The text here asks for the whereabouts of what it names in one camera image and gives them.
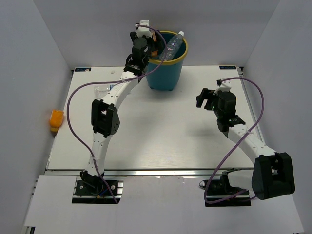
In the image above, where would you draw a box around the long clear plastic bottle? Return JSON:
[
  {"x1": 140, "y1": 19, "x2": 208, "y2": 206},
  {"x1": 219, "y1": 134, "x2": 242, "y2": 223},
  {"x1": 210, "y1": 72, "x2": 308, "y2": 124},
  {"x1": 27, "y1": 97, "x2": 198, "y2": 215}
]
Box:
[{"x1": 157, "y1": 31, "x2": 185, "y2": 61}]

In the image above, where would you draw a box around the small clear bottle blue cap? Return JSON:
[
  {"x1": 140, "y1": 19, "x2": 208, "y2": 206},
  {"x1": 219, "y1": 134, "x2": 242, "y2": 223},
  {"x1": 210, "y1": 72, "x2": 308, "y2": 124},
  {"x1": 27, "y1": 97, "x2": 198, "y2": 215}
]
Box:
[{"x1": 94, "y1": 84, "x2": 115, "y2": 99}]

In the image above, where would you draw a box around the orange juice bottle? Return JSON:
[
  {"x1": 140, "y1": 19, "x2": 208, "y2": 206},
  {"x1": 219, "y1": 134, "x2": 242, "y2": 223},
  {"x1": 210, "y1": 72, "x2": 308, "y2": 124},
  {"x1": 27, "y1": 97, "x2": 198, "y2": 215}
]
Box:
[{"x1": 151, "y1": 33, "x2": 158, "y2": 57}]

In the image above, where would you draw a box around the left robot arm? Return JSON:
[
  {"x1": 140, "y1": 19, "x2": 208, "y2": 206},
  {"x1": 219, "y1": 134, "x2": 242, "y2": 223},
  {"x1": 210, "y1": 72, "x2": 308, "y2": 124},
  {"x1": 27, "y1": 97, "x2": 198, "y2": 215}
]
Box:
[{"x1": 80, "y1": 30, "x2": 165, "y2": 195}]

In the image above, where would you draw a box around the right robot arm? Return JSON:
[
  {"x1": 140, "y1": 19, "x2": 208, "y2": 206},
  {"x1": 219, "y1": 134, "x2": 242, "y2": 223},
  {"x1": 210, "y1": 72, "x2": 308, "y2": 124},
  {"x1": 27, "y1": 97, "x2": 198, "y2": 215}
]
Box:
[{"x1": 196, "y1": 88, "x2": 295, "y2": 200}]

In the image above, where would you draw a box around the orange bottle off table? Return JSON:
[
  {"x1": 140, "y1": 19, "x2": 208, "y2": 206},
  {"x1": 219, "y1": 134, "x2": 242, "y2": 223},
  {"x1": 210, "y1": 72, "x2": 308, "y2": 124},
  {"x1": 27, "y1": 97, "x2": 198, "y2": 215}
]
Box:
[{"x1": 49, "y1": 110, "x2": 64, "y2": 132}]

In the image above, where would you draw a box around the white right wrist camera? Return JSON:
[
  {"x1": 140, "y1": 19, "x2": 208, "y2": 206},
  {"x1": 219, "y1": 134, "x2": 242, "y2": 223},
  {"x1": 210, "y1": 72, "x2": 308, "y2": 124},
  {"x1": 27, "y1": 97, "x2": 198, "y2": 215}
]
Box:
[{"x1": 213, "y1": 78, "x2": 232, "y2": 95}]

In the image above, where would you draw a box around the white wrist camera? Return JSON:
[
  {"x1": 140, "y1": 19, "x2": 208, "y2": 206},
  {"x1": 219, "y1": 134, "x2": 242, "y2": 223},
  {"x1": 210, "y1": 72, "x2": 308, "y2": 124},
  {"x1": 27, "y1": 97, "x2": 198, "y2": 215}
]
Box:
[
  {"x1": 213, "y1": 78, "x2": 232, "y2": 95},
  {"x1": 135, "y1": 20, "x2": 152, "y2": 39}
]

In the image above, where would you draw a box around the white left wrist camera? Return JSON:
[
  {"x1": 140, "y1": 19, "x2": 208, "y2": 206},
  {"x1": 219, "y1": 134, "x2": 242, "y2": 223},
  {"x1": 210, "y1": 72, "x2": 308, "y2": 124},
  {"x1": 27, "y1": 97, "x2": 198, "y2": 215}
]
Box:
[{"x1": 135, "y1": 20, "x2": 152, "y2": 39}]

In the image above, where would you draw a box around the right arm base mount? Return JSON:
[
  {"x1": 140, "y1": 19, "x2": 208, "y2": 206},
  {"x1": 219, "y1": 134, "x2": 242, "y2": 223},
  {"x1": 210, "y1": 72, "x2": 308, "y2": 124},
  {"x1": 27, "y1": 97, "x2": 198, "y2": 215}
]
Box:
[{"x1": 205, "y1": 179, "x2": 251, "y2": 207}]

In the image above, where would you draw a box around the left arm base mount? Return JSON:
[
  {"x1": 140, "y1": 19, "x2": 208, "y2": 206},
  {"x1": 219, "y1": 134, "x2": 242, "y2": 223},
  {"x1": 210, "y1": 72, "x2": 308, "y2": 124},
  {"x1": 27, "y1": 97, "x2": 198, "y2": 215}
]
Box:
[{"x1": 72, "y1": 179, "x2": 124, "y2": 205}]

